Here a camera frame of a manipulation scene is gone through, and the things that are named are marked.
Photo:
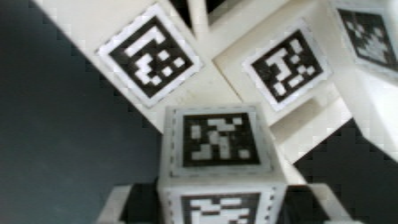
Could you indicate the white chair backrest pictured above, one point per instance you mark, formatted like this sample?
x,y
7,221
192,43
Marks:
x,y
263,38

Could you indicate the white long back beam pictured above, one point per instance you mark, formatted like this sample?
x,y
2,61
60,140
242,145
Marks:
x,y
135,41

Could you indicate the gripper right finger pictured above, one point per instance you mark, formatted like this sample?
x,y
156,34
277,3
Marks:
x,y
311,206

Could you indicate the white tagged block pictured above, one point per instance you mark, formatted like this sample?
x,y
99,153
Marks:
x,y
220,183

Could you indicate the white small tagged cube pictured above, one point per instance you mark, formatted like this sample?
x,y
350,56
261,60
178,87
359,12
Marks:
x,y
366,20

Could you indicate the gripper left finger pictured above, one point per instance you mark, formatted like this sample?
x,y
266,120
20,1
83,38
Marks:
x,y
131,205

